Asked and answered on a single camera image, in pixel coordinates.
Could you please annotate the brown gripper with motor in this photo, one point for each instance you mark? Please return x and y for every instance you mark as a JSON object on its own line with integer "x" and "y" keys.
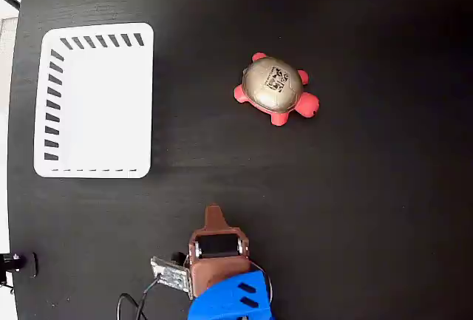
{"x": 219, "y": 270}

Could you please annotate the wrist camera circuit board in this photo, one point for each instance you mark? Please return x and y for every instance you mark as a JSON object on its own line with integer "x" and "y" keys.
{"x": 170, "y": 275}

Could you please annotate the black table clamp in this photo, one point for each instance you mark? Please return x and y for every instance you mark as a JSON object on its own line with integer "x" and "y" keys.
{"x": 11, "y": 262}

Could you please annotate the white plastic basket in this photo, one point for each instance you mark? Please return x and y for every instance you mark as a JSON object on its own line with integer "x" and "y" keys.
{"x": 111, "y": 113}

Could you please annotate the red turtle toy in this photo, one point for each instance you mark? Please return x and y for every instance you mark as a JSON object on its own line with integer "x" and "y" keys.
{"x": 273, "y": 83}

